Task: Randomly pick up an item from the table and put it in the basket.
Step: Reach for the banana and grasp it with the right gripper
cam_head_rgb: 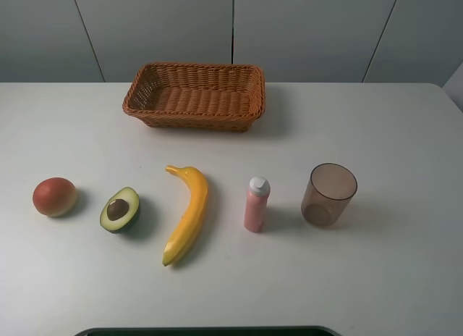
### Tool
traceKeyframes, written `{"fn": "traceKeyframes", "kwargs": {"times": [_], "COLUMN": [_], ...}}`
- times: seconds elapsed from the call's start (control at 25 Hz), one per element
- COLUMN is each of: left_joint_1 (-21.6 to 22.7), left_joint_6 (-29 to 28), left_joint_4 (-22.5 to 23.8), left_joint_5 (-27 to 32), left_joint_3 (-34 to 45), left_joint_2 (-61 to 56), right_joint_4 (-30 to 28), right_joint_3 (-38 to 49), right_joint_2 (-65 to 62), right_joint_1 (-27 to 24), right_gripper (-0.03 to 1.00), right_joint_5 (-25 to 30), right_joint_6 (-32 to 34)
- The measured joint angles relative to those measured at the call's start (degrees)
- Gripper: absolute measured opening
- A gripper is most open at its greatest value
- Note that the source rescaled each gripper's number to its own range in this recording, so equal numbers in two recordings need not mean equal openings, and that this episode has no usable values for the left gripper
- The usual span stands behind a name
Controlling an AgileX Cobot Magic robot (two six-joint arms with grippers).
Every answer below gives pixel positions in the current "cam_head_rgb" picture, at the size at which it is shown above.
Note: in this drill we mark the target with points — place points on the yellow banana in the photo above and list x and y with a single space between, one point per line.
191 222

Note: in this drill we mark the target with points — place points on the brown wicker basket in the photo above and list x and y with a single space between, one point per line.
228 97

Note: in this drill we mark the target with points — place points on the pink bottle white cap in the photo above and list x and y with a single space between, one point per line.
257 198

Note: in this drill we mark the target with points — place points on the translucent brown plastic cup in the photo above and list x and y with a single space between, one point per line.
329 190

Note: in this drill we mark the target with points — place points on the halved avocado with pit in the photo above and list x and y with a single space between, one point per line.
121 211

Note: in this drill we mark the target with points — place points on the black tray edge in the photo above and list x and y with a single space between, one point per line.
208 331

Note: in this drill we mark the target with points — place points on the red orange mango fruit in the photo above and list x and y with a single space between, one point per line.
54 197

